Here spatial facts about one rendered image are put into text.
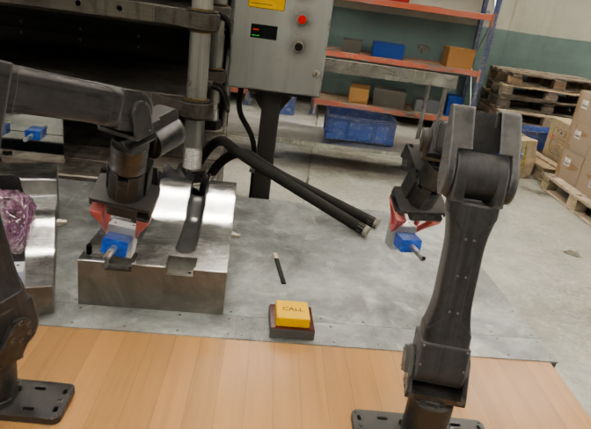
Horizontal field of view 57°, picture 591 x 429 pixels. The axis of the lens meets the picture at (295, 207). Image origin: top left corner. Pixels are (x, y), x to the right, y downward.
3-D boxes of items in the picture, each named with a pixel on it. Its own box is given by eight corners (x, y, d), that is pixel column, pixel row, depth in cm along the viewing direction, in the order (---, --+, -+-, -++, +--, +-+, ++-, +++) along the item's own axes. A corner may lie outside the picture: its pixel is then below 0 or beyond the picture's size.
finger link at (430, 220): (388, 216, 116) (404, 187, 110) (419, 218, 118) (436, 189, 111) (396, 243, 112) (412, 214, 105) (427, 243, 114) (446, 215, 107)
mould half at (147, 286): (222, 315, 101) (229, 250, 96) (77, 303, 98) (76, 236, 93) (234, 213, 147) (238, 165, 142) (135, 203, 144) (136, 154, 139)
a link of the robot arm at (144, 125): (153, 138, 95) (143, 70, 88) (192, 149, 91) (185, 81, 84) (102, 165, 86) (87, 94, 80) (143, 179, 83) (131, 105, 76)
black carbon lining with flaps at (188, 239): (195, 264, 103) (199, 218, 100) (109, 256, 102) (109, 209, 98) (210, 199, 135) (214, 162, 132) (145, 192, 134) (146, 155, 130)
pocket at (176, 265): (193, 287, 98) (194, 269, 97) (164, 285, 98) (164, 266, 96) (196, 275, 102) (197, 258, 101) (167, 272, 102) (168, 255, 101)
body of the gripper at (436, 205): (390, 192, 110) (403, 166, 104) (435, 194, 112) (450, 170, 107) (397, 217, 106) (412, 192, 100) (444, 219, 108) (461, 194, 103)
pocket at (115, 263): (132, 282, 97) (133, 264, 96) (102, 279, 97) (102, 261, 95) (137, 270, 101) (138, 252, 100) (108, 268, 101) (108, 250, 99)
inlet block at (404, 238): (432, 271, 107) (438, 246, 105) (408, 271, 106) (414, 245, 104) (405, 243, 119) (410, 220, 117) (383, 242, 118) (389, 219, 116)
